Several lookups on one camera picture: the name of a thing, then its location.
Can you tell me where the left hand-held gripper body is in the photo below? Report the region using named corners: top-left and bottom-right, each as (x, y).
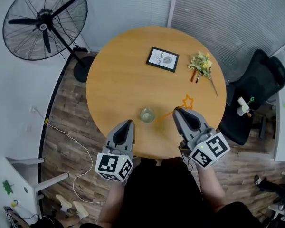
top-left (95, 146), bottom-right (136, 182)

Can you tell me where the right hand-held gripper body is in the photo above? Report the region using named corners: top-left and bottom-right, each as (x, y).
top-left (179, 126), bottom-right (231, 169)

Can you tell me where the orange star wand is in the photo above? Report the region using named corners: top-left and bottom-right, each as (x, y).
top-left (154, 93), bottom-right (196, 123)

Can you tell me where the clear glass cup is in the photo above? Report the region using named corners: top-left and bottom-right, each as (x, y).
top-left (140, 107), bottom-right (156, 123)

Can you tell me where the person's right forearm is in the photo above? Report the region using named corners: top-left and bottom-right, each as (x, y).
top-left (195, 166), bottom-right (227, 214)

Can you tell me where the person's left forearm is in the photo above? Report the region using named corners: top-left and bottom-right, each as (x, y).
top-left (97, 180), bottom-right (125, 226)

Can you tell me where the yellow flower bouquet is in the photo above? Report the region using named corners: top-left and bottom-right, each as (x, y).
top-left (187, 51), bottom-right (219, 98)

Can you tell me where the person's black clothing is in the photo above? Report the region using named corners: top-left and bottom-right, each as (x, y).
top-left (80, 157), bottom-right (264, 228)

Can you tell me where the black office chair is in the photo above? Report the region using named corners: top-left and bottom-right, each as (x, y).
top-left (218, 48), bottom-right (285, 146)

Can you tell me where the black framed picture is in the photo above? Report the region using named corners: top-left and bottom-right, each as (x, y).
top-left (145, 47), bottom-right (180, 73)

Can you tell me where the grey office chair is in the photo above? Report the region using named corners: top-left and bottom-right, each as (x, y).
top-left (267, 193), bottom-right (285, 223)

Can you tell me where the white desk with green leaf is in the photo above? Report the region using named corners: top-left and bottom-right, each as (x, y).
top-left (0, 157), bottom-right (69, 228)

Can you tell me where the green paper leaf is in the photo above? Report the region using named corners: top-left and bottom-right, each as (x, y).
top-left (2, 180), bottom-right (15, 196)

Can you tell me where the black standing fan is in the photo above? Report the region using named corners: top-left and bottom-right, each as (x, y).
top-left (2, 0), bottom-right (96, 83)

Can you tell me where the white power cable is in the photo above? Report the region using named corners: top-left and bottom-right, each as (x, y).
top-left (32, 108), bottom-right (105, 204)

